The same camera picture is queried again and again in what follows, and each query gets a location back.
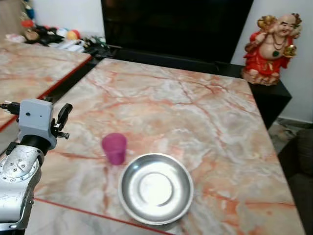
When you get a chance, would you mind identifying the black television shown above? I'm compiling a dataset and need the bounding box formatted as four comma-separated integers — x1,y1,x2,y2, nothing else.
101,0,255,64

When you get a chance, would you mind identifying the white flat box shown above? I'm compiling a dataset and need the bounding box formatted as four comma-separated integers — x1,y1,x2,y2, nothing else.
59,39,84,52

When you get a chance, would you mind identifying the stainless steel plate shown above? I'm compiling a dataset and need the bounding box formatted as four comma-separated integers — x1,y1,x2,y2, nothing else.
118,153,194,226

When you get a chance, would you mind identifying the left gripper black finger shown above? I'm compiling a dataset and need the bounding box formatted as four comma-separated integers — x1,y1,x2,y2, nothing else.
57,103,74,129

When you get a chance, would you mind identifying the dark brown sofa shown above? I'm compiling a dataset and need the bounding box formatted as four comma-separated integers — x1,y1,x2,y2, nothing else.
286,128,313,235

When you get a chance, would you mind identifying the black left wrist camera cable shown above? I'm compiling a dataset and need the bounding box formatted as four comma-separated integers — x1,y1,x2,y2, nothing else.
0,101,21,116

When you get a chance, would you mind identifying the red lid jar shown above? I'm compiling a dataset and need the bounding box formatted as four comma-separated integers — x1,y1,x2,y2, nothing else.
21,19,37,41

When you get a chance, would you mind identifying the purple plastic cup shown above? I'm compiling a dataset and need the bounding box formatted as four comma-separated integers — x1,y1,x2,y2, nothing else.
101,133,128,165

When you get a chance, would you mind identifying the red laughing Buddha statue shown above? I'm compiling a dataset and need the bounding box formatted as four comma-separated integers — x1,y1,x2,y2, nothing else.
242,13,302,86

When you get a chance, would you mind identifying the light wooden cabinet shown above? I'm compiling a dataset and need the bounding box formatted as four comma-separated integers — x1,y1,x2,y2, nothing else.
0,0,25,35

